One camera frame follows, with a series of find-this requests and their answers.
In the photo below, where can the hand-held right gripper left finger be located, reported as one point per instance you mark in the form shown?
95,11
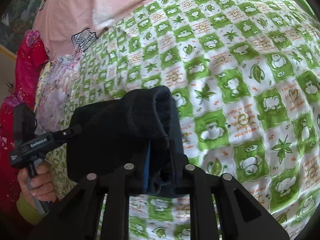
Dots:
147,170

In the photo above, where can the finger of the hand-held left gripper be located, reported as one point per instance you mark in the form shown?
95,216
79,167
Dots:
68,133

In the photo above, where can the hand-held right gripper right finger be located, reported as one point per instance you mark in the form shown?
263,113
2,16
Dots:
200,185

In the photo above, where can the dark navy pants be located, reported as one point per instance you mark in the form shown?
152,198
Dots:
112,130

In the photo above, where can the person's left forearm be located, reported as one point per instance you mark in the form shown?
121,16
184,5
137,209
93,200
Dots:
25,212

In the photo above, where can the person's left hand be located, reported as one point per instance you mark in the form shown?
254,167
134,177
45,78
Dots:
46,182

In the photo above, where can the pale floral cloth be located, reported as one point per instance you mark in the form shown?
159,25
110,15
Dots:
52,97

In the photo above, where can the red sequined cloth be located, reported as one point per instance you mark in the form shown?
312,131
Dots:
27,67

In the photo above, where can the green checkered bed sheet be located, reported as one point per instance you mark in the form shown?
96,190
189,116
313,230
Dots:
225,67

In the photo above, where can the pink printed quilt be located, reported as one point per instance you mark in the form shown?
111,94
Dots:
87,10

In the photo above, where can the landscape wall poster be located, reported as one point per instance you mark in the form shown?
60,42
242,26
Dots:
25,12

